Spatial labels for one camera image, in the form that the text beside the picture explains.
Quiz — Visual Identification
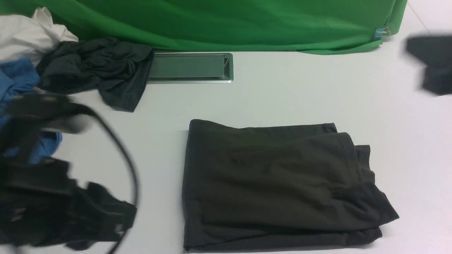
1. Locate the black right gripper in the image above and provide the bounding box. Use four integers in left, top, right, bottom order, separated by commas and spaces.
405, 34, 452, 96

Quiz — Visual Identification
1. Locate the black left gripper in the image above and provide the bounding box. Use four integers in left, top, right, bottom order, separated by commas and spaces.
0, 158, 137, 251

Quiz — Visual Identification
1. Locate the dark gray long-sleeve shirt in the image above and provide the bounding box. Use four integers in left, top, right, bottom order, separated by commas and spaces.
182, 119, 399, 252

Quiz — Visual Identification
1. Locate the blue crumpled shirt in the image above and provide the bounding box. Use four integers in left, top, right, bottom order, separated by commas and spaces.
0, 58, 63, 164

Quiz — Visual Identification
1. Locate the dark teal crumpled shirt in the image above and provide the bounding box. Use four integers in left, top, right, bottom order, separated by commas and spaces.
36, 38, 154, 113

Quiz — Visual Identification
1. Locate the blue binder clip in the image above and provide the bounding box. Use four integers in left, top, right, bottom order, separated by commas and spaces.
374, 27, 391, 41

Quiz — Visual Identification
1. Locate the green backdrop cloth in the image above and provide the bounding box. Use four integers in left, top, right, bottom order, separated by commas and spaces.
1, 0, 407, 55

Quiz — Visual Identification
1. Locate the white crumpled cloth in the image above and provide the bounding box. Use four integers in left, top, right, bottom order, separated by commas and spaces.
0, 7, 79, 66

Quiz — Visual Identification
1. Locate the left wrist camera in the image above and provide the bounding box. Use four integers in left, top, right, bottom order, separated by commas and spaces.
5, 93, 91, 134

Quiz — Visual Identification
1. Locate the metal table cable hatch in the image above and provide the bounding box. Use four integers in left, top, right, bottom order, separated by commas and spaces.
148, 53, 234, 84

